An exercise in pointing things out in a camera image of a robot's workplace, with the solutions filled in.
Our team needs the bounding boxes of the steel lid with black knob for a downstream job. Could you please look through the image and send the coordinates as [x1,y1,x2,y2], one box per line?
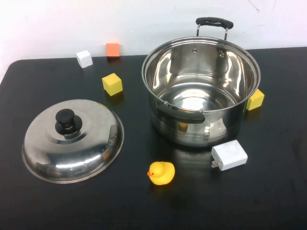
[22,99,125,184]

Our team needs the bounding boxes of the yellow cube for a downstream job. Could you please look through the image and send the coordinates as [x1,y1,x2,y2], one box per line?
[102,73,124,97]
[246,88,265,111]

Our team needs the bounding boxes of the yellow rubber duck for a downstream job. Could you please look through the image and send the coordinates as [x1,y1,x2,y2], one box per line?
[147,161,176,186]

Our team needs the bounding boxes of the orange cube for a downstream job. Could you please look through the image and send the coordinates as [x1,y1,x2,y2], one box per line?
[106,43,120,58]

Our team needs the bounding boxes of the white plug charger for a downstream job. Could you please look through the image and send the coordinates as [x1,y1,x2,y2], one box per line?
[210,139,248,172]

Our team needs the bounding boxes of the white cube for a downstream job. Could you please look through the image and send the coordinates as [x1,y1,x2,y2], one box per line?
[76,50,94,69]

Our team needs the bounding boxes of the stainless steel pot black handles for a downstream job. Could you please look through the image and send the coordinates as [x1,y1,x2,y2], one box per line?
[141,16,261,148]

